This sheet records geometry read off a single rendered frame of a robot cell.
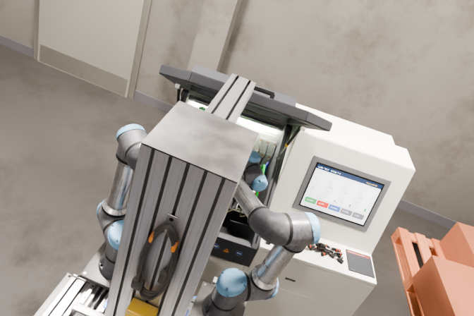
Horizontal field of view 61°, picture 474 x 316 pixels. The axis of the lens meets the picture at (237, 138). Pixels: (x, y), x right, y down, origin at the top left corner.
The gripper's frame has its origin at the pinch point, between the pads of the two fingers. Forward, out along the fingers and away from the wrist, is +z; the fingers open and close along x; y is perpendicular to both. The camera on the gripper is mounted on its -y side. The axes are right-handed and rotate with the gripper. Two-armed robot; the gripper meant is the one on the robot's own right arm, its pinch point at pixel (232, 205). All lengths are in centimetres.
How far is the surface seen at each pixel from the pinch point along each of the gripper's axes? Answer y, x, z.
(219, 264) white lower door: -2.9, 6.4, 49.3
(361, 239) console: -27, 83, 17
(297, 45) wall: -248, 29, -11
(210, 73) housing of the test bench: -82, -35, -27
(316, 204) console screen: -29, 49, 5
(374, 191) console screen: -34, 77, -13
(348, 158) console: -38, 55, -27
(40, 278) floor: -8, -101, 123
